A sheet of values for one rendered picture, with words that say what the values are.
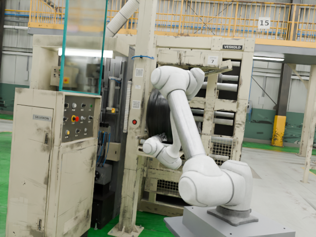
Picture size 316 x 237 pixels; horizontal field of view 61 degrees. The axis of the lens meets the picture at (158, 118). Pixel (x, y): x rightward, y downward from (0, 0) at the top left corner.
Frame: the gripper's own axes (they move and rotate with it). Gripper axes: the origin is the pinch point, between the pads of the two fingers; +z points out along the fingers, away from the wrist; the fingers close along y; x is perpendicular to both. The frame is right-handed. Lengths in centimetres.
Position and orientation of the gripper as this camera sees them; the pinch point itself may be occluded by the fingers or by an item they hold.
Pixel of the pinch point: (162, 135)
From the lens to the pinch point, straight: 218.9
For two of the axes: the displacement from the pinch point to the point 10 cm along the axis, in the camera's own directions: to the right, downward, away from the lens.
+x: -0.6, 9.8, 1.9
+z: 2.7, -1.6, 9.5
